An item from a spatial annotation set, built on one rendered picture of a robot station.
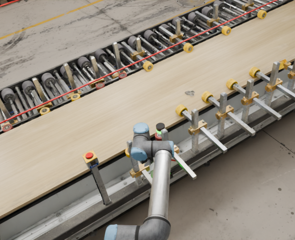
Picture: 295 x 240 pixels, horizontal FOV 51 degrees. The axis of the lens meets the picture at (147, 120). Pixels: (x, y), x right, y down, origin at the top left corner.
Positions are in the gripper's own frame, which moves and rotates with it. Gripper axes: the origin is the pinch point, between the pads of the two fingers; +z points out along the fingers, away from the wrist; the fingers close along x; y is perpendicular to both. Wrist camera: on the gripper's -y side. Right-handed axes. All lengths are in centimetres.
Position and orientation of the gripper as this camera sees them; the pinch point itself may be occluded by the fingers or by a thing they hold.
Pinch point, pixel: (150, 163)
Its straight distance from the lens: 204.4
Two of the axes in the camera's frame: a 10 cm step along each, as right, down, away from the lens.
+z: 1.1, 7.0, 7.1
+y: -8.5, 4.4, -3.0
